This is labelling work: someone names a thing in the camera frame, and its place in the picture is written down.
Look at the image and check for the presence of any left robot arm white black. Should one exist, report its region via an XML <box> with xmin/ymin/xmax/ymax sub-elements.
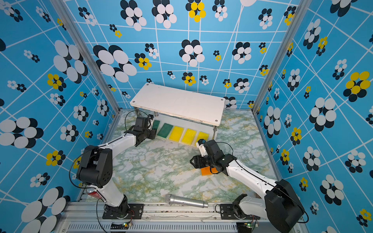
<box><xmin>76</xmin><ymin>115</ymin><xmax>156</xmax><ymax>219</ymax></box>

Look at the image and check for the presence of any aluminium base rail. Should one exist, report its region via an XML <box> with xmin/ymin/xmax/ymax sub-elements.
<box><xmin>55</xmin><ymin>202</ymin><xmax>278</xmax><ymax>233</ymax></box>

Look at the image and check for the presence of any aluminium frame post right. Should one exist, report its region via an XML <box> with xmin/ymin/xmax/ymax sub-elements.
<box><xmin>252</xmin><ymin>0</ymin><xmax>312</xmax><ymax>114</ymax></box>

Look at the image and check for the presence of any white two-tier shelf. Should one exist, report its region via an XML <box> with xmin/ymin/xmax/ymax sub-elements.
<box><xmin>130</xmin><ymin>83</ymin><xmax>225</xmax><ymax>147</ymax></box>

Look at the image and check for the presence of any silver microphone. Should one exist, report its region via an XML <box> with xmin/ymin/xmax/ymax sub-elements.
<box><xmin>165</xmin><ymin>194</ymin><xmax>208</xmax><ymax>208</ymax></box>

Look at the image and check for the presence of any red soda can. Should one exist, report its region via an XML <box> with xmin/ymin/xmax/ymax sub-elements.
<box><xmin>86</xmin><ymin>188</ymin><xmax>98</xmax><ymax>195</ymax></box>

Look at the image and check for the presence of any yellow sponge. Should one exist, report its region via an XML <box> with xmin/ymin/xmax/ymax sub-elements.
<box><xmin>169</xmin><ymin>126</ymin><xmax>184</xmax><ymax>142</ymax></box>
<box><xmin>181</xmin><ymin>129</ymin><xmax>197</xmax><ymax>146</ymax></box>
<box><xmin>194</xmin><ymin>132</ymin><xmax>209</xmax><ymax>144</ymax></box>

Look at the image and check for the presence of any orange sponge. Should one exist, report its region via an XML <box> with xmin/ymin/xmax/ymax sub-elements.
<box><xmin>201</xmin><ymin>167</ymin><xmax>219</xmax><ymax>176</ymax></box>

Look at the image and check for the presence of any green sponge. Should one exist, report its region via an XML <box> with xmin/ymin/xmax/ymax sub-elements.
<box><xmin>157</xmin><ymin>123</ymin><xmax>173</xmax><ymax>139</ymax></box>
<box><xmin>152</xmin><ymin>120</ymin><xmax>160</xmax><ymax>130</ymax></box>

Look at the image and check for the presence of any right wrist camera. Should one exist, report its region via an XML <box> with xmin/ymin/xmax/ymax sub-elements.
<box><xmin>196</xmin><ymin>138</ymin><xmax>207</xmax><ymax>157</ymax></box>

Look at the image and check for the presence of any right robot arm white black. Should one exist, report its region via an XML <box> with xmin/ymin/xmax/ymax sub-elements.
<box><xmin>190</xmin><ymin>139</ymin><xmax>306</xmax><ymax>233</ymax></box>

